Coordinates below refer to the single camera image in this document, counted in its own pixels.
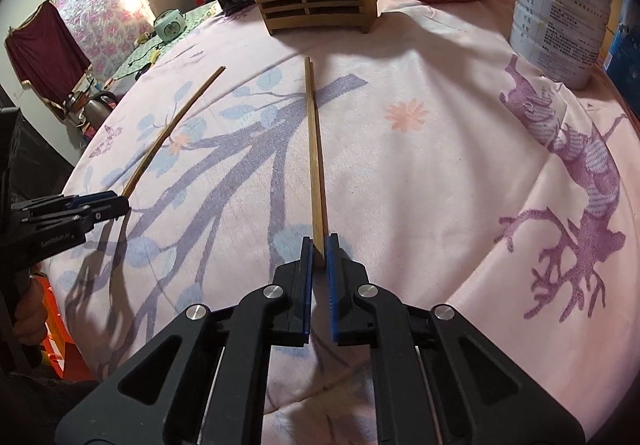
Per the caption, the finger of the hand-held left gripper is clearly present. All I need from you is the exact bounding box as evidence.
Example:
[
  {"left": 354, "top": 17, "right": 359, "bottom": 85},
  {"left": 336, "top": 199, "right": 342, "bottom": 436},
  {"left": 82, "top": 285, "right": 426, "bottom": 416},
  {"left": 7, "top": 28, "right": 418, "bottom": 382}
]
[
  {"left": 64, "top": 191, "right": 122, "bottom": 209},
  {"left": 54, "top": 197, "right": 132, "bottom": 229}
]

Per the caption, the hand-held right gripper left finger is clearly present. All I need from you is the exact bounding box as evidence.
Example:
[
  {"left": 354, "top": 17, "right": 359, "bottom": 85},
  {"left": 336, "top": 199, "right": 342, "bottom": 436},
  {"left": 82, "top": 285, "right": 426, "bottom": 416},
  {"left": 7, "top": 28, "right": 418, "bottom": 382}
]
[{"left": 55, "top": 236, "right": 316, "bottom": 445}]

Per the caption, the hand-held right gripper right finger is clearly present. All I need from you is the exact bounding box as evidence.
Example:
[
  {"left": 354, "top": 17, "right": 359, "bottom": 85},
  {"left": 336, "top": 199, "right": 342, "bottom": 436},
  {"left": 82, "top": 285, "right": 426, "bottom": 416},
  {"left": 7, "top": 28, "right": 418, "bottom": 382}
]
[{"left": 324, "top": 233, "right": 585, "bottom": 445}]

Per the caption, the bamboo chopstick with red print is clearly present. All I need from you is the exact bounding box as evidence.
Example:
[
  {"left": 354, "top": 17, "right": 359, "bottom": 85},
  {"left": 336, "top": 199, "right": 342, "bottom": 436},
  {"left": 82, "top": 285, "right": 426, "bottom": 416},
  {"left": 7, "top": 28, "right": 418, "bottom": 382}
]
[{"left": 121, "top": 66, "right": 227, "bottom": 200}]

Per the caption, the plain bamboo chopstick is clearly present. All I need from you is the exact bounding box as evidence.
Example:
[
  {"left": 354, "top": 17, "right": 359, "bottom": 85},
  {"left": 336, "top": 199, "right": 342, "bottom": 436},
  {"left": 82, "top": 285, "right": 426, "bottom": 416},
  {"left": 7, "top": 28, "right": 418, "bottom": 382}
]
[{"left": 303, "top": 56, "right": 330, "bottom": 247}]

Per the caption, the person's left hand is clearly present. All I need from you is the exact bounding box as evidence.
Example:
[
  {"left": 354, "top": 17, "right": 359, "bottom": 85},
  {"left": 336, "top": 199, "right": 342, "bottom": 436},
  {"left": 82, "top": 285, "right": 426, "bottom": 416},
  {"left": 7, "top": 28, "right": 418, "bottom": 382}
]
[{"left": 12, "top": 274, "right": 49, "bottom": 346}]

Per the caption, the metal kettle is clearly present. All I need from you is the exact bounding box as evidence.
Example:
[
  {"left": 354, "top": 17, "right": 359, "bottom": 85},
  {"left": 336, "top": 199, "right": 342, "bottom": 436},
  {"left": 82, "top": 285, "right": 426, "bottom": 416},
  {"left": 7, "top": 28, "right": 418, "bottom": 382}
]
[{"left": 79, "top": 89, "right": 119, "bottom": 127}]

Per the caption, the pink floral tablecloth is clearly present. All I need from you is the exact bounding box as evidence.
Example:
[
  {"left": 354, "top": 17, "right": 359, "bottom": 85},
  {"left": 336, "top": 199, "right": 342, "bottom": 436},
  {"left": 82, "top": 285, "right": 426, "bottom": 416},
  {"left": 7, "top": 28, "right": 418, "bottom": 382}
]
[{"left": 42, "top": 0, "right": 640, "bottom": 445}]

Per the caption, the dark red hanging cloth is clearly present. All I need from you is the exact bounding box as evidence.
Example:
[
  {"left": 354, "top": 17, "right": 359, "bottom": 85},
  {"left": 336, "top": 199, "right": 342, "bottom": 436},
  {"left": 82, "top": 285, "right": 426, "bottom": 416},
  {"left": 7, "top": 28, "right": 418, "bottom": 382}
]
[{"left": 4, "top": 2, "right": 92, "bottom": 107}]

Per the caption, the green patterned side table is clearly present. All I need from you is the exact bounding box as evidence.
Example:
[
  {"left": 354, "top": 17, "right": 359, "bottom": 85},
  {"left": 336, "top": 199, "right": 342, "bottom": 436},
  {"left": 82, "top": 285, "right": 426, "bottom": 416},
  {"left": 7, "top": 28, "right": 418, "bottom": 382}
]
[{"left": 104, "top": 0, "right": 222, "bottom": 92}]

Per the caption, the floral curtain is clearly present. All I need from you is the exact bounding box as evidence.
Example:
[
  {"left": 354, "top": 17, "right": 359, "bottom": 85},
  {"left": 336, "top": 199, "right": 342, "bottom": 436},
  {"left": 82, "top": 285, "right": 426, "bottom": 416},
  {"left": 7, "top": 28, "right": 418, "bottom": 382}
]
[{"left": 51, "top": 0, "right": 157, "bottom": 82}]

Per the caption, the light green rice cooker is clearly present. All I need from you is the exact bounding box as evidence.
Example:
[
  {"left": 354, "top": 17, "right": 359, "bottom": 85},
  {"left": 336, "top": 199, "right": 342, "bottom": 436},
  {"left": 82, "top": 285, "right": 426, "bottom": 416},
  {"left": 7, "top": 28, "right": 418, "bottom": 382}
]
[{"left": 152, "top": 10, "right": 189, "bottom": 44}]

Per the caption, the milk powder tin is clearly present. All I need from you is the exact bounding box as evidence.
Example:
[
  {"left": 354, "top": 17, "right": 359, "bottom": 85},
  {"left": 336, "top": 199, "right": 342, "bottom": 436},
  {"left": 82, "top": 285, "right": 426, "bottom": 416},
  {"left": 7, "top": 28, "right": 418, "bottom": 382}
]
[{"left": 509, "top": 0, "right": 619, "bottom": 92}]

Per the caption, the blue box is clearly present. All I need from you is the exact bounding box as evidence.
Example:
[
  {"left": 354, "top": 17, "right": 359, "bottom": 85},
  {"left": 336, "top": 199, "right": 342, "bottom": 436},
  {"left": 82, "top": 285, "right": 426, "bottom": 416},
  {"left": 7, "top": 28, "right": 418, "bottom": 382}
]
[{"left": 602, "top": 0, "right": 640, "bottom": 118}]

